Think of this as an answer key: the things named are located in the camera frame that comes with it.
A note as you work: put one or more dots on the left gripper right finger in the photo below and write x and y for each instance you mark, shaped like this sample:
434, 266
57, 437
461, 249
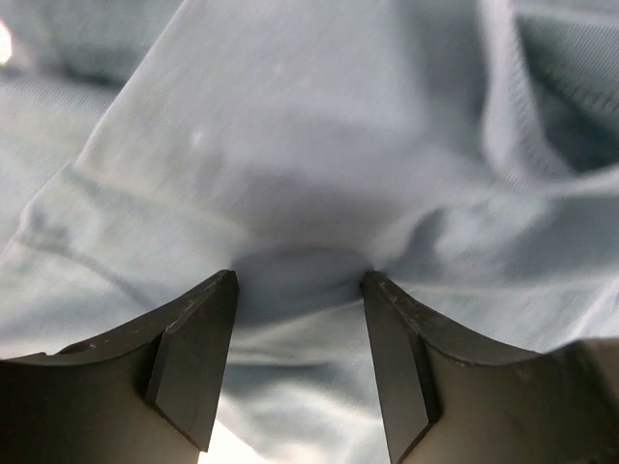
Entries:
450, 395

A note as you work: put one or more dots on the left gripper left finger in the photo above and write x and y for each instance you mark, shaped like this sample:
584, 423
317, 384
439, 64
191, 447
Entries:
144, 392

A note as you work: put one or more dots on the grey-blue t shirt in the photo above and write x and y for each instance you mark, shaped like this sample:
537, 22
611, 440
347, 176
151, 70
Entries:
466, 149

